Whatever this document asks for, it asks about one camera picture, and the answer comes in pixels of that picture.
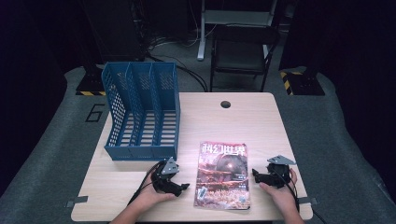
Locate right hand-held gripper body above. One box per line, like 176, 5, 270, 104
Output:
263, 155, 297, 189

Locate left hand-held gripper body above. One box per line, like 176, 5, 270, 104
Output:
151, 157, 181, 194

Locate magazine with reddish cover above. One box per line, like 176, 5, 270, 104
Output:
193, 141, 251, 211

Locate blue plastic file rack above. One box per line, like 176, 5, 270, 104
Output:
101, 61, 181, 162

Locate person's left hand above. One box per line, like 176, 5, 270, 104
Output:
136, 173, 177, 210

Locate person's right hand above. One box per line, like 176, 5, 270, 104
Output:
259, 167, 300, 215

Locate grey tape strip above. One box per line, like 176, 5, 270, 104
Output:
64, 195, 90, 209
295, 196, 319, 206

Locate black folding chair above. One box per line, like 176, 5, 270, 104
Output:
209, 24, 281, 93

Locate black cabinet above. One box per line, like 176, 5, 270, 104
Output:
78, 0, 148, 63

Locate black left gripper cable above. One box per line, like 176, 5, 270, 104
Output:
126, 161, 163, 207

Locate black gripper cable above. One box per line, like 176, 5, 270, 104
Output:
274, 169, 328, 224
126, 161, 163, 207

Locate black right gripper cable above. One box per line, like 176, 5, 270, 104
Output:
274, 169, 328, 224

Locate black floor cables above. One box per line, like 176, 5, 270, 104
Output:
145, 36, 209, 93

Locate white metal desk frame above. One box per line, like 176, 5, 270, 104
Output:
196, 0, 278, 62

